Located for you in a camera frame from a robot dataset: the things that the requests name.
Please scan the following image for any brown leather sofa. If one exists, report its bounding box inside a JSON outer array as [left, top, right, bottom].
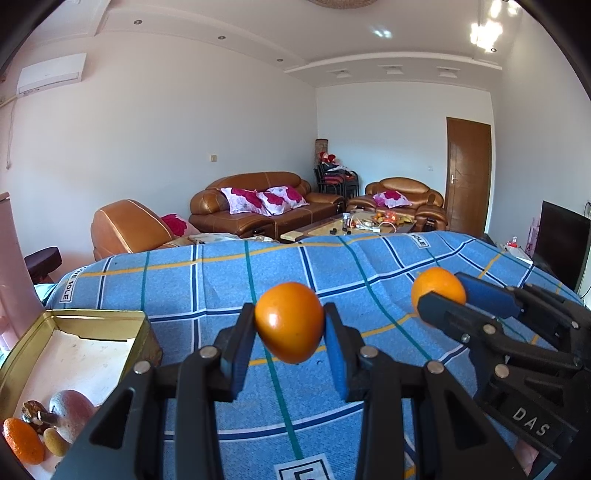
[[189, 172, 347, 240]]

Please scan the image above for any coffee table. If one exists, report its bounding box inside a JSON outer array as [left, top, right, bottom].
[[281, 210, 416, 243]]

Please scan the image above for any stack of dark chairs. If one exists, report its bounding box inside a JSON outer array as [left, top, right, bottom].
[[314, 161, 360, 197]]

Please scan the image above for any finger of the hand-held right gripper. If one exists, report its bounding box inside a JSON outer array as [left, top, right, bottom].
[[418, 293, 583, 370], [455, 272, 591, 342]]

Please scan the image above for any dark padded stool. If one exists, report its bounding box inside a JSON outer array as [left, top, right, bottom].
[[24, 247, 62, 283]]

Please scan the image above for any pink kettle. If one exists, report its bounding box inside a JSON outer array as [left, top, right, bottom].
[[0, 191, 42, 365]]

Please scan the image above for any floral pillow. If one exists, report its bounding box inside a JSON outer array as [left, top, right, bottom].
[[256, 185, 309, 217], [373, 190, 411, 208], [221, 187, 264, 215], [159, 213, 201, 238]]

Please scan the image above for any brown wooden door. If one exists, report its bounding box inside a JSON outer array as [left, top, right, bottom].
[[445, 117, 491, 236]]

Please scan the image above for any blue plaid blanket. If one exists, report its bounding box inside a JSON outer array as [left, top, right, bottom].
[[41, 231, 587, 480]]

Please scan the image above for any orange tangerine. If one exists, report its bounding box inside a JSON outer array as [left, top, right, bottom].
[[255, 282, 325, 364], [411, 267, 467, 319], [2, 418, 45, 464]]

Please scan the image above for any person's right hand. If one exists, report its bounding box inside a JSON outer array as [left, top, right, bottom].
[[510, 436, 541, 478]]

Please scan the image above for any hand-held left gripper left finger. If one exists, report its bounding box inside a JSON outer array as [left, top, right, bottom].
[[53, 302, 257, 480]]

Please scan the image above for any small green round fruit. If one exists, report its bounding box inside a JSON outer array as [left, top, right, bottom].
[[44, 428, 72, 457]]

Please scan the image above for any gold tin box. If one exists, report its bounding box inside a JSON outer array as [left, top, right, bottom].
[[0, 310, 163, 467]]

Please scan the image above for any black television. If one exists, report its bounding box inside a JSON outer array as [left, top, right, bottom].
[[533, 200, 591, 291]]

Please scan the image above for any white air conditioner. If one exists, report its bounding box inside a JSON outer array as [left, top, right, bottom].
[[17, 53, 88, 95]]

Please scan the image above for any purple pomegranate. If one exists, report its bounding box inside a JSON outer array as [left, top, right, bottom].
[[41, 390, 98, 444]]

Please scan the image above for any brown wrinkled fruit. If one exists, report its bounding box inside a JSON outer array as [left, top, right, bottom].
[[21, 401, 47, 423]]

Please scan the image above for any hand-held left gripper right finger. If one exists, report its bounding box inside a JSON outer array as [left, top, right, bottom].
[[323, 302, 527, 480]]

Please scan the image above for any brown leather recliner armchair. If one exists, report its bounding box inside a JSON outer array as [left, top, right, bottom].
[[91, 199, 199, 261]]

